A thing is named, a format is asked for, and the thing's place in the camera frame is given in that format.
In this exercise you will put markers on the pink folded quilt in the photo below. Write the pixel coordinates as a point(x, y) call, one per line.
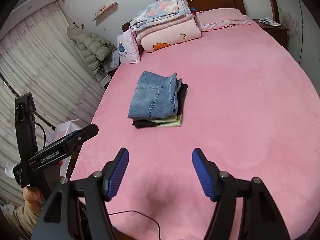
point(175, 34)

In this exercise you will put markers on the pink bed sheet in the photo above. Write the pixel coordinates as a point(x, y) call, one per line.
point(249, 107)

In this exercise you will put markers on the beige curtain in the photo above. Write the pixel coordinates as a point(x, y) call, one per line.
point(38, 57)

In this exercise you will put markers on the wooden headboard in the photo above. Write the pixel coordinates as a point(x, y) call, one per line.
point(215, 1)

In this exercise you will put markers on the small pink cartoon pillow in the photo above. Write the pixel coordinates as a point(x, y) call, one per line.
point(128, 48)

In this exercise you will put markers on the left hand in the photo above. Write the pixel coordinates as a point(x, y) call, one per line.
point(32, 195)

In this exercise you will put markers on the wooden wall shelf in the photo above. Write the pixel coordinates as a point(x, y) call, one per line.
point(103, 9)

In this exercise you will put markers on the dark wooden nightstand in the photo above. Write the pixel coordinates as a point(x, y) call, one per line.
point(279, 33)

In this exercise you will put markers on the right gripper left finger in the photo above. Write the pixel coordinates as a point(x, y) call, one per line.
point(76, 209)

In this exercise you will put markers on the items on nightstand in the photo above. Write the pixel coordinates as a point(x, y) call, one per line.
point(268, 21)

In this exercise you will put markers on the grey puffer jacket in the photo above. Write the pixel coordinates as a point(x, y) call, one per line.
point(94, 49)

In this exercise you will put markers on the green and black folded garment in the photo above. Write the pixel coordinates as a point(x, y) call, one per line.
point(171, 121)

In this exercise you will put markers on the blue denim jacket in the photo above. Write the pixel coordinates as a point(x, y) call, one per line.
point(155, 97)

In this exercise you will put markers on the white cartoon box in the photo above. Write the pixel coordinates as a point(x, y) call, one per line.
point(62, 130)

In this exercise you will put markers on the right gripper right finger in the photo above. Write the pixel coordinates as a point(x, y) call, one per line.
point(260, 217)

